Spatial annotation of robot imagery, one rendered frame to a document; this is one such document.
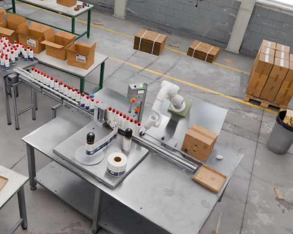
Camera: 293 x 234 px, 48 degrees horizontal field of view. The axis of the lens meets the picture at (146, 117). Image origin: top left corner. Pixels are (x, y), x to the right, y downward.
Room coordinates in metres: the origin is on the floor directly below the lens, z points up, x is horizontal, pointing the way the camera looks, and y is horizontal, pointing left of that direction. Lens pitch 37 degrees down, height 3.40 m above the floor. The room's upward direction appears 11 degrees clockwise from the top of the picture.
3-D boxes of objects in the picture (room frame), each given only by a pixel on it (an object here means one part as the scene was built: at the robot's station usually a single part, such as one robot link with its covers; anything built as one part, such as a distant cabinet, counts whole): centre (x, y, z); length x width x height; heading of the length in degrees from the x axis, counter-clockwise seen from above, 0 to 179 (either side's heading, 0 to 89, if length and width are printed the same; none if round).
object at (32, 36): (4.78, 2.01, 0.97); 0.45 x 0.38 x 0.37; 168
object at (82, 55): (4.59, 1.17, 0.97); 0.51 x 0.39 x 0.37; 170
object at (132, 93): (3.11, 0.16, 1.38); 0.17 x 0.10 x 0.19; 119
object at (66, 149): (2.64, 0.41, 0.86); 0.80 x 0.67 x 0.05; 64
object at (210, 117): (3.66, -0.56, 0.81); 0.90 x 0.90 x 0.04; 75
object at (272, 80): (6.17, -2.36, 0.45); 1.20 x 0.84 x 0.89; 166
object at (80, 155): (2.52, 0.52, 0.89); 0.31 x 0.31 x 0.01
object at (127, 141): (2.70, 0.15, 1.03); 0.09 x 0.09 x 0.30
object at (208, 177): (2.55, -0.80, 0.85); 0.30 x 0.26 x 0.04; 64
